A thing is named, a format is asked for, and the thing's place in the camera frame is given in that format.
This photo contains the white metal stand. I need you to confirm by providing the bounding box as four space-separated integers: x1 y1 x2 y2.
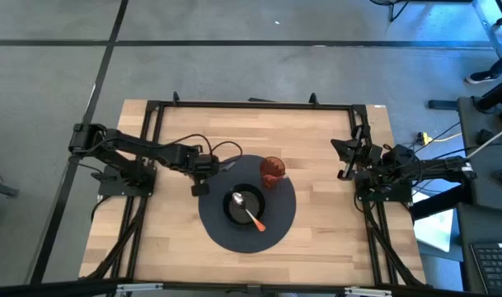
472 0 502 63

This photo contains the person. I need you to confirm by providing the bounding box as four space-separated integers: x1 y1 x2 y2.
464 45 502 86

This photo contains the black pole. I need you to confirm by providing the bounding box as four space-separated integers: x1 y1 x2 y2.
428 75 502 113

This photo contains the grey chair base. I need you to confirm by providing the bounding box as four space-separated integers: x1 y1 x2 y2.
0 150 20 199

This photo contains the grey side desk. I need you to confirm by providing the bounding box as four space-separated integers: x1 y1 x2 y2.
455 95 502 295

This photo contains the black metal table frame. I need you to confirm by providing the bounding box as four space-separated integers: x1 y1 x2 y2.
79 91 435 290

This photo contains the spoon with orange handle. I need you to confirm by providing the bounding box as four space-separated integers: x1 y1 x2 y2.
232 191 268 233

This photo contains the black keyboard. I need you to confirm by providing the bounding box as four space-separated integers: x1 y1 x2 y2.
469 242 502 295

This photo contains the dark round woven placemat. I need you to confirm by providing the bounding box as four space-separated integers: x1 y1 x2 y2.
197 153 298 254

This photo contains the black chair base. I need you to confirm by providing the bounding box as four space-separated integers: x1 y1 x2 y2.
369 0 474 22

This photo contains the white cable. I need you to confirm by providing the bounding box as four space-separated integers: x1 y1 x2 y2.
456 122 502 166

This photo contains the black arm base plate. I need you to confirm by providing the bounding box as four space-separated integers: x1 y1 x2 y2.
354 177 413 204
90 164 157 198

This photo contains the black bowl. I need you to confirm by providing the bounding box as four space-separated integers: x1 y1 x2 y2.
222 182 267 227

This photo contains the black desk beam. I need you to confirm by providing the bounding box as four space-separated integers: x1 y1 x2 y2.
407 183 474 221

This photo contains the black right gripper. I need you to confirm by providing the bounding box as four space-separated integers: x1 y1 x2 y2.
330 123 383 182

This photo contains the small black desk object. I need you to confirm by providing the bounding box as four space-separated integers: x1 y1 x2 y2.
475 128 498 146

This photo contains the white box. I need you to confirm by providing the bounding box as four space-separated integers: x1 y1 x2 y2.
412 190 457 253

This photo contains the orange translucent cup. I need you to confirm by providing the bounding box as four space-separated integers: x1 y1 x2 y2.
258 155 289 191

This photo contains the silver bracket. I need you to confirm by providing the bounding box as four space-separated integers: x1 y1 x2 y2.
115 282 164 296
343 286 394 297

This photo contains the black crossbar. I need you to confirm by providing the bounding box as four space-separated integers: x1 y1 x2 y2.
0 278 502 297

